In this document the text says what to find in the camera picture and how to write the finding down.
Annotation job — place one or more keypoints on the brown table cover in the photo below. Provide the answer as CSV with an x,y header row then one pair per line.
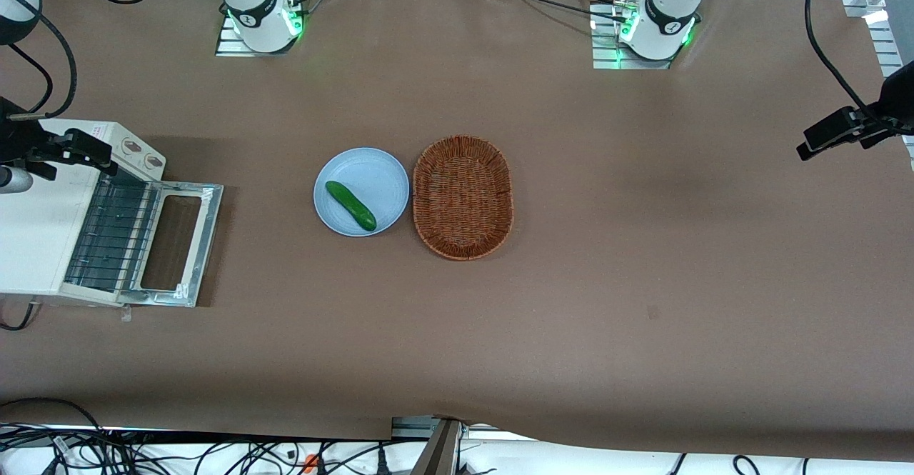
x,y
643,261

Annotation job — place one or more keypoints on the brown wicker basket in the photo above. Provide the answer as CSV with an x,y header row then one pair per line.
x,y
463,198

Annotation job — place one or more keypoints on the dark metal strut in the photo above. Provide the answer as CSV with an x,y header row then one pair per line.
x,y
439,453

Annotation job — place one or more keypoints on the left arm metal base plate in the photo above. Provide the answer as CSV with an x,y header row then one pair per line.
x,y
603,50

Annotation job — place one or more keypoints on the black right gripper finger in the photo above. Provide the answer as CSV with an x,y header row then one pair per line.
x,y
107,168
86,145

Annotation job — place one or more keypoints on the small clear plastic bracket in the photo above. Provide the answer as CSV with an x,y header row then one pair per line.
x,y
126,313

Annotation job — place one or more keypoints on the aluminium profile bar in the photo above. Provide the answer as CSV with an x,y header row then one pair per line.
x,y
407,428

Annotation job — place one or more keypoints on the glass oven door metal frame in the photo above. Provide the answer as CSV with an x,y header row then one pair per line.
x,y
203,246

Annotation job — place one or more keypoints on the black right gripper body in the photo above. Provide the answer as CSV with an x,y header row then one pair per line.
x,y
16,143

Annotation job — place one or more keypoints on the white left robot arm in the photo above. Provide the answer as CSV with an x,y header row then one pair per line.
x,y
668,11

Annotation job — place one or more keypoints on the aluminium frame with slotted plate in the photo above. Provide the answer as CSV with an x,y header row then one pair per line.
x,y
885,39

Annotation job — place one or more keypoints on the green cucumber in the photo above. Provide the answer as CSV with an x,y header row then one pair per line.
x,y
351,206

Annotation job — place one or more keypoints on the white toaster oven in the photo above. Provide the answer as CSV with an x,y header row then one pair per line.
x,y
36,239

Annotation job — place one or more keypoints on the light blue plate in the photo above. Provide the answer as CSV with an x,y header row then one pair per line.
x,y
371,175

